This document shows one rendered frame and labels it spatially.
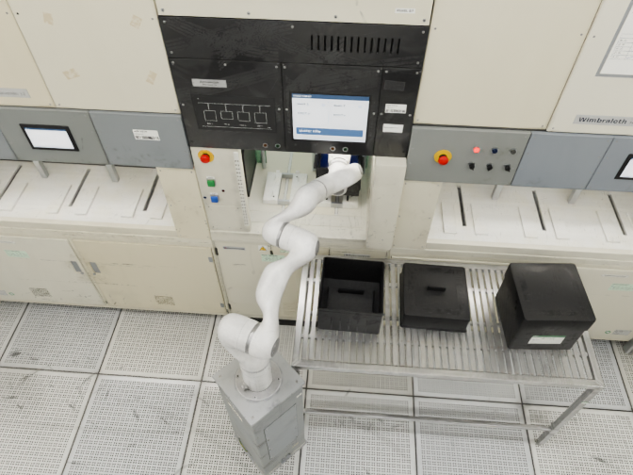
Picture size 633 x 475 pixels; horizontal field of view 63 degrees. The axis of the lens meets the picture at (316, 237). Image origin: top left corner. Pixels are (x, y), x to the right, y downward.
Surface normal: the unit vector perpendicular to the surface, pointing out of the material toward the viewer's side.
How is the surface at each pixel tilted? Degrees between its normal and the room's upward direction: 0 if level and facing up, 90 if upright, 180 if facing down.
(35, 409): 0
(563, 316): 0
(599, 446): 0
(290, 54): 90
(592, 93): 90
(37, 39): 90
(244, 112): 90
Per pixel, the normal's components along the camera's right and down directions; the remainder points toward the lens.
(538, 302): 0.00, -0.63
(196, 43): -0.07, 0.77
